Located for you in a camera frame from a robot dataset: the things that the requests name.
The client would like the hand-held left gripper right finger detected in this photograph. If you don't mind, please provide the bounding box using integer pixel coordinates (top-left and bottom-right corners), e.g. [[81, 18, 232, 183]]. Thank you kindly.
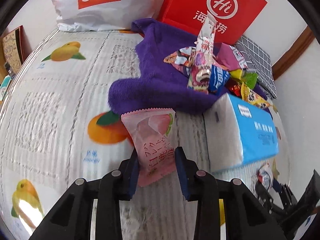
[[175, 146, 287, 240]]

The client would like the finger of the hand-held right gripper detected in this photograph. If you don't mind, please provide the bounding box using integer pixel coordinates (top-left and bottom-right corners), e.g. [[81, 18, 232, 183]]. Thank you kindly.
[[254, 181, 275, 215], [272, 179, 298, 210]]

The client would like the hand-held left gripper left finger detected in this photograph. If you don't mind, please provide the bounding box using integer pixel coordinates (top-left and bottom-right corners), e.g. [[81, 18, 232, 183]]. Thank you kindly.
[[29, 150, 139, 240]]

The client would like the small white snack packet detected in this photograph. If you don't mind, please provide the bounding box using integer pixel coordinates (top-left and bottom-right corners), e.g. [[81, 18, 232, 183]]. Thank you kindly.
[[257, 164, 274, 188]]

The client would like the pink peach snack packet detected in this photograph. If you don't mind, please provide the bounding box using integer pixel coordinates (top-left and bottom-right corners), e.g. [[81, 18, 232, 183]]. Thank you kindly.
[[121, 107, 176, 187]]

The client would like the yellow snack packet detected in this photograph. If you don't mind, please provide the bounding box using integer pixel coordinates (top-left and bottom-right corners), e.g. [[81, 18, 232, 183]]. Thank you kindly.
[[240, 82, 272, 109]]

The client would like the red snack packet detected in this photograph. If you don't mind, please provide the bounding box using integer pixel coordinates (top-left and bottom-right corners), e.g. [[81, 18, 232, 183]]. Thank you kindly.
[[224, 78, 242, 97]]

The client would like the green triangular snack packet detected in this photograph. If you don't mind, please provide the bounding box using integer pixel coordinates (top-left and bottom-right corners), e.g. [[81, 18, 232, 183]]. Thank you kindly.
[[241, 72, 258, 88]]

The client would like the colourful cartoon snack packet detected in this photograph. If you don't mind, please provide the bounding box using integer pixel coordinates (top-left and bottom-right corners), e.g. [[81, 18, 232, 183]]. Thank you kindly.
[[164, 46, 198, 77]]

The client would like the clear bag of pink sweets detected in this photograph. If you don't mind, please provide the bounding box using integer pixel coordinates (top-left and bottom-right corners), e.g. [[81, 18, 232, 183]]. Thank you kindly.
[[187, 14, 218, 95]]

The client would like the magenta round-label snack packet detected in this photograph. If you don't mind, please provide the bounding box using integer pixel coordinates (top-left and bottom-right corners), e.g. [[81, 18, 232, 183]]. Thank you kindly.
[[217, 44, 248, 70]]

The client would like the blue tissue pack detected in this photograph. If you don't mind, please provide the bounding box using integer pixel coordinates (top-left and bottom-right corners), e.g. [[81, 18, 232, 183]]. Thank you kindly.
[[203, 92, 279, 173]]

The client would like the purple towel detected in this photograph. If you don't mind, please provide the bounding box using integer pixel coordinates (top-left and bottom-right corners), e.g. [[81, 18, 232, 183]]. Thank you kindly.
[[108, 17, 269, 116]]

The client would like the grey checked folded cloth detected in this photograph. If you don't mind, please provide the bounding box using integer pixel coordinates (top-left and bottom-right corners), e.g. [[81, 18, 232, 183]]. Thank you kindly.
[[234, 35, 278, 99]]

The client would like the teal and white box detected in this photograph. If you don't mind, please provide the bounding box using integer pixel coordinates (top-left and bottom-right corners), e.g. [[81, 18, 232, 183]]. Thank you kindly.
[[0, 76, 12, 101]]

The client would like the white plastic shopping bag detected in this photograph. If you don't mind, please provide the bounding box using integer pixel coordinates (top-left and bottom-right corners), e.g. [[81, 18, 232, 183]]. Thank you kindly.
[[49, 0, 155, 32]]

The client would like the red paper bag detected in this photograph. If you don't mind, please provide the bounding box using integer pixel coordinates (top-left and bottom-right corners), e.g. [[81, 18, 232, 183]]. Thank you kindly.
[[156, 0, 268, 44]]

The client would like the brown patterned notebook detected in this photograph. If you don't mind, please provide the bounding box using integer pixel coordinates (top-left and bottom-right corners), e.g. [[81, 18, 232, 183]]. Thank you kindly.
[[1, 25, 25, 71]]

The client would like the brown wooden door frame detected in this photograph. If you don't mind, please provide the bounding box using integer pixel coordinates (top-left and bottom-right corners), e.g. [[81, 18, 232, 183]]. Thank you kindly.
[[271, 26, 315, 80]]

